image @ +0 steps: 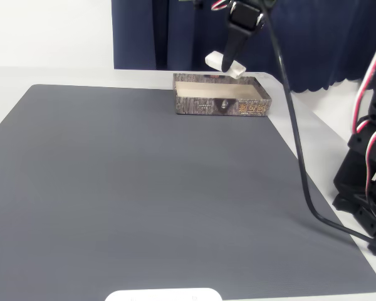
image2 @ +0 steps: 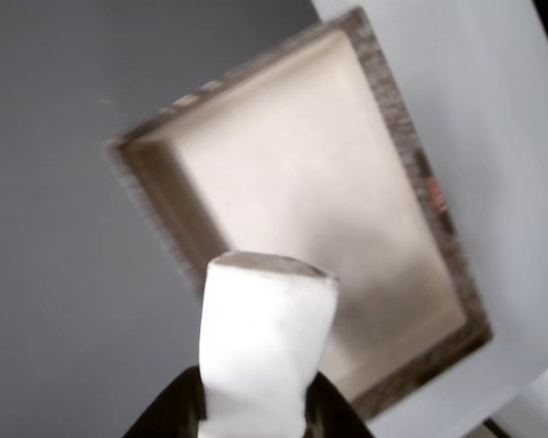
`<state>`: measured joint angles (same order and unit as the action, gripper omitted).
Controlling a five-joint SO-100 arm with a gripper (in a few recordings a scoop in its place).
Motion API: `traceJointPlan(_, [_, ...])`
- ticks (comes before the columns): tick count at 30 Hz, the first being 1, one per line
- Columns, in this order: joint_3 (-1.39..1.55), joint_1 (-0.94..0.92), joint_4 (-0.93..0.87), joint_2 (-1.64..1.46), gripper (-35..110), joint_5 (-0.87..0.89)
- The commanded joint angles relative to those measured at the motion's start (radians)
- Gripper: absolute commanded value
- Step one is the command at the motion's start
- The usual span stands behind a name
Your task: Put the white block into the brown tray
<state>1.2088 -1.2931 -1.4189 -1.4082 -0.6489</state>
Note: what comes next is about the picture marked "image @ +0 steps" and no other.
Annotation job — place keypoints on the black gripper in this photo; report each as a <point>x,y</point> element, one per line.
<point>240,18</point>

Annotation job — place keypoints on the white rectangular eraser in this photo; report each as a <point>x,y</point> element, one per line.
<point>238,69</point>

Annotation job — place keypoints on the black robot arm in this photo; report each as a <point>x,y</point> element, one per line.
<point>363,175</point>

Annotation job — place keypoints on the bark-print cardboard box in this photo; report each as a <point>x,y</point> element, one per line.
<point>194,105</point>

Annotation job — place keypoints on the navy blue curtain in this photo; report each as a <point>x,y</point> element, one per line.
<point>316,44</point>

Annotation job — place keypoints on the grey textured desk mat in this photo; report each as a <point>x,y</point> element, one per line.
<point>128,194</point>

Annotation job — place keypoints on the white rounded flat device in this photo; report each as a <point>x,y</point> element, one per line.
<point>163,295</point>

